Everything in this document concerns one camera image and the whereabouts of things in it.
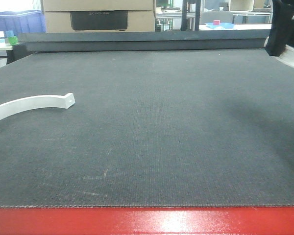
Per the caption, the large cardboard box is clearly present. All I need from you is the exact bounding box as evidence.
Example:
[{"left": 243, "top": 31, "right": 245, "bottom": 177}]
[{"left": 42, "top": 0, "right": 156, "bottom": 33}]

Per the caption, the blue crate far left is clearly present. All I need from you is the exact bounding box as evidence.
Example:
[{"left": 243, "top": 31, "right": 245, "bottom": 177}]
[{"left": 0, "top": 10, "right": 46, "bottom": 36}]

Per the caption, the white pvc clamp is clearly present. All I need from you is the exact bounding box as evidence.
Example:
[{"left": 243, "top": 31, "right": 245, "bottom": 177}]
[
  {"left": 0, "top": 93, "right": 75, "bottom": 121},
  {"left": 273, "top": 45, "right": 294, "bottom": 68}
]

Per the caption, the green small cup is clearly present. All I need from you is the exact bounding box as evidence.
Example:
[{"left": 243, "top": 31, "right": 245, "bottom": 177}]
[{"left": 8, "top": 36, "right": 18, "bottom": 45}]

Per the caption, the blue tray with red cube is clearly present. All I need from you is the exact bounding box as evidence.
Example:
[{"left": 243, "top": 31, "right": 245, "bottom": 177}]
[{"left": 205, "top": 20, "right": 235, "bottom": 29}]

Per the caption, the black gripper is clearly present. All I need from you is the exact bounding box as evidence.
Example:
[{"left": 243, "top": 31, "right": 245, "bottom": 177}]
[{"left": 265, "top": 0, "right": 294, "bottom": 56}]

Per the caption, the dark grey table mat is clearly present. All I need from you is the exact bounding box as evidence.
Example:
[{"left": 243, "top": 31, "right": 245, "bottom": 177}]
[{"left": 0, "top": 49, "right": 294, "bottom": 207}]

